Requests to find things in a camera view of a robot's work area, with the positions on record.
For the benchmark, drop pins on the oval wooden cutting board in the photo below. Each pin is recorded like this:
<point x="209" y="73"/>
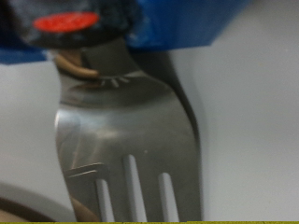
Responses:
<point x="9" y="217"/>

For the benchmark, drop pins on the silver toaster oven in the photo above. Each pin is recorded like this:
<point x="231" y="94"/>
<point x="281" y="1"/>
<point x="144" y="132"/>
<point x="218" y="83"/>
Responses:
<point x="255" y="130"/>

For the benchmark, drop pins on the metal spatula with blue block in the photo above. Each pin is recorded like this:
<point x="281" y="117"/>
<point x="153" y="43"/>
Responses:
<point x="130" y="124"/>

